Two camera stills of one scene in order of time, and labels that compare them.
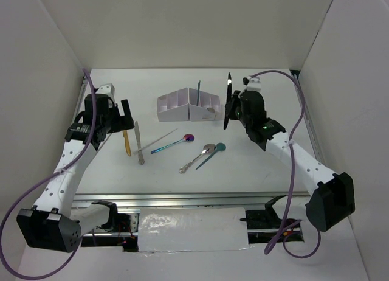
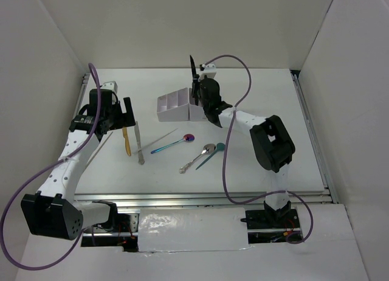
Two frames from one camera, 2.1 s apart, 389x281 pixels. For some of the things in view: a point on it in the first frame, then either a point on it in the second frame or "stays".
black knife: x=228 y=101 to x=196 y=85
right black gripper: x=236 y=98 to x=205 y=76
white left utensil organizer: x=174 y=106 stays
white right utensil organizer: x=209 y=107 stays
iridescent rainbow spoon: x=188 y=138 stays
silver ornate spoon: x=207 y=149 stays
